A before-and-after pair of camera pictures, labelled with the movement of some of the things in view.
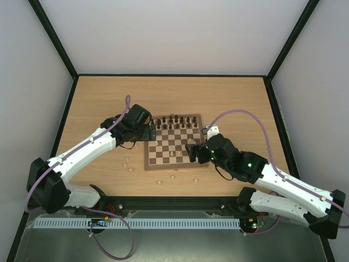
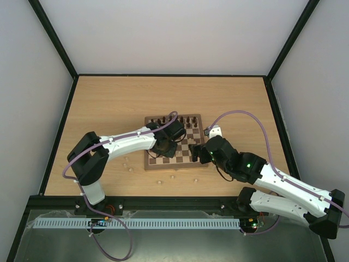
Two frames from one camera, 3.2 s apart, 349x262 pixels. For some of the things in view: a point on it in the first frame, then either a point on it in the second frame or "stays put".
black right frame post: [311, 7] stays put
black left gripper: [146, 137] → [170, 154]
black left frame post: [54, 38] stays put
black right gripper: [198, 152] stays put
